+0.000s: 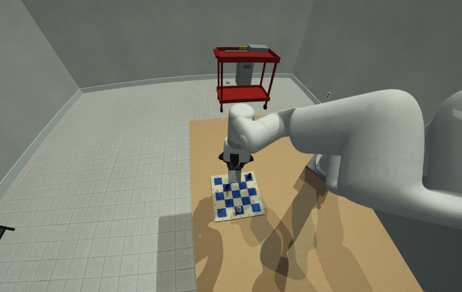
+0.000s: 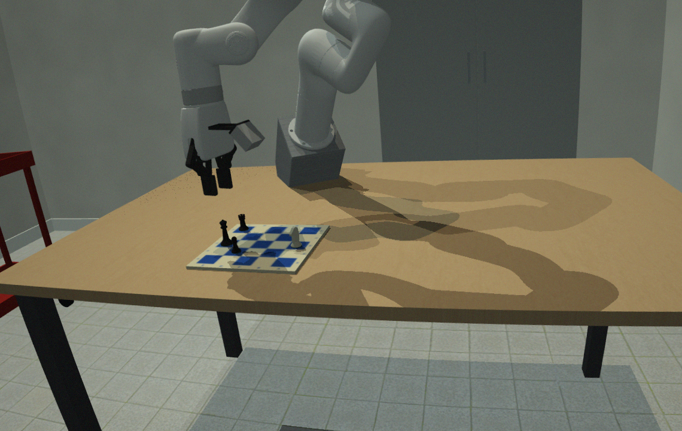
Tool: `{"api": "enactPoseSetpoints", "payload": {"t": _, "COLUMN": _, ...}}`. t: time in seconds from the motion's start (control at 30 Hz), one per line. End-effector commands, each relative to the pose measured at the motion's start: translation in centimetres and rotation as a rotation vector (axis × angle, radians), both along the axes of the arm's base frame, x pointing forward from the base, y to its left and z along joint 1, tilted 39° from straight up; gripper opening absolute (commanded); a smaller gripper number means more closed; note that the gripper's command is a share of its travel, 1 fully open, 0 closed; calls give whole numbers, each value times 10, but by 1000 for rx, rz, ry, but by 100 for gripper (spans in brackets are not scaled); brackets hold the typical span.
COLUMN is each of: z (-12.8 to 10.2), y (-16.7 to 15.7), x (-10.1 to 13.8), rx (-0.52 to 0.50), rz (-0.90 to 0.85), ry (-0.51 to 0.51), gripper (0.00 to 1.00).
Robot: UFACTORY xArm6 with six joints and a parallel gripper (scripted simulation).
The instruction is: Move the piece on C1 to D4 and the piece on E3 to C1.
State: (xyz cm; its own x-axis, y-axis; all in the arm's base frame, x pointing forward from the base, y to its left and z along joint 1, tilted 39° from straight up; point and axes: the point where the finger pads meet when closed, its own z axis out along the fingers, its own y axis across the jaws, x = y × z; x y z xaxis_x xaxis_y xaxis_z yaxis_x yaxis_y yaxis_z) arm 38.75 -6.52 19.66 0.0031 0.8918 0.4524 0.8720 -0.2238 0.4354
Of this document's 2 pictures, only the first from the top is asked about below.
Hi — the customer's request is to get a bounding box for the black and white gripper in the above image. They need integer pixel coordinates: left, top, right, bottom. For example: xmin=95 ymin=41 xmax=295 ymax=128
xmin=218 ymin=137 xmax=254 ymax=169

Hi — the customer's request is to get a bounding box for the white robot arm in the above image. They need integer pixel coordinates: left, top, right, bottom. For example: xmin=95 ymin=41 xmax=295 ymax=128
xmin=227 ymin=89 xmax=462 ymax=230

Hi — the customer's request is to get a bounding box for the blue and cream chessboard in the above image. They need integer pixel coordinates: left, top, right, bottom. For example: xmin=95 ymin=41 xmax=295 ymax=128
xmin=211 ymin=171 xmax=265 ymax=222

